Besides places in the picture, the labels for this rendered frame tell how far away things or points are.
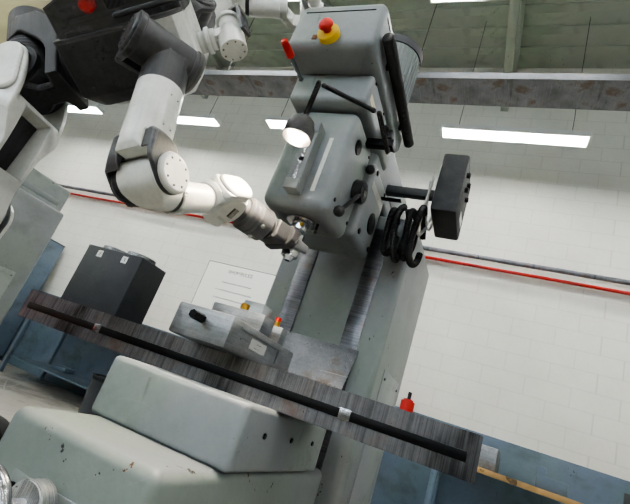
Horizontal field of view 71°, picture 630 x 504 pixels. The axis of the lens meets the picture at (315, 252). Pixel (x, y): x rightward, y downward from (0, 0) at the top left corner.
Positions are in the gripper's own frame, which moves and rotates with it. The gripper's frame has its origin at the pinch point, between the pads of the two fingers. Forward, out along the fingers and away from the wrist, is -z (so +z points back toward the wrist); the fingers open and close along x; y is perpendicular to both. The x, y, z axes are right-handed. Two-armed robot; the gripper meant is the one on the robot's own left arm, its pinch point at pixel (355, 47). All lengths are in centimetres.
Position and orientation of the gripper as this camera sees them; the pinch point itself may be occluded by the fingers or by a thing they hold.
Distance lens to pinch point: 159.5
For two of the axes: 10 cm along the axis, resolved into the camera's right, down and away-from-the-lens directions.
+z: -6.5, -6.8, 3.3
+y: 7.5, -6.3, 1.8
